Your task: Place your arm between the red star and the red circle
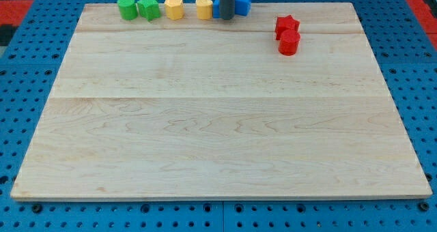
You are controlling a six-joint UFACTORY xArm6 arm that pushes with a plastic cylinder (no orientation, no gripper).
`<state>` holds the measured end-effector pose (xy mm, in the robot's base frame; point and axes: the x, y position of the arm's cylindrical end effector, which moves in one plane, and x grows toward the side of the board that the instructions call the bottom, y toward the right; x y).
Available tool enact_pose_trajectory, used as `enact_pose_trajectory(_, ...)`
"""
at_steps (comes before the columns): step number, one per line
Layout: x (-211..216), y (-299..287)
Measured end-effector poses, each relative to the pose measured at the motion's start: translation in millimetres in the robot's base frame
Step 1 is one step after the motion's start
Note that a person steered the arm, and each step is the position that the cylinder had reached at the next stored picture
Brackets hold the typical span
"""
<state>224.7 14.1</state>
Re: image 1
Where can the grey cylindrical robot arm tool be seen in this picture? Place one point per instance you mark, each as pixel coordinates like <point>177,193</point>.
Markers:
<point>227,9</point>

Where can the red star block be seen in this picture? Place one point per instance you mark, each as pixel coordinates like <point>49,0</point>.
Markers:
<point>284,23</point>

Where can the green star block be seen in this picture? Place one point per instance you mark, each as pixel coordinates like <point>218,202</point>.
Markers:
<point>149,9</point>

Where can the light wooden board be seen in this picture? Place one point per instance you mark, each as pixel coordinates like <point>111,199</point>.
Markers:
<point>210,110</point>

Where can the red cylinder block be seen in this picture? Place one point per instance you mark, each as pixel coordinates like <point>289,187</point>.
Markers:
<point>288,42</point>

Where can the blue block behind tool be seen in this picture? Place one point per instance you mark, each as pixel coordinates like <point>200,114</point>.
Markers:
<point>216,9</point>

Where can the yellow heart block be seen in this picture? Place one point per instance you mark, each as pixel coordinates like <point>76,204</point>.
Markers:
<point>204,9</point>

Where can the yellow hexagon block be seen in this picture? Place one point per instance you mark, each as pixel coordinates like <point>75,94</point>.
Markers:
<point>174,9</point>

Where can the blue cube block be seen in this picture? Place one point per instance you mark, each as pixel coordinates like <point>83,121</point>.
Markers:
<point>242,7</point>

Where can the green cylinder block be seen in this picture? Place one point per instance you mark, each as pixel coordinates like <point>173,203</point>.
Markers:
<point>127,9</point>

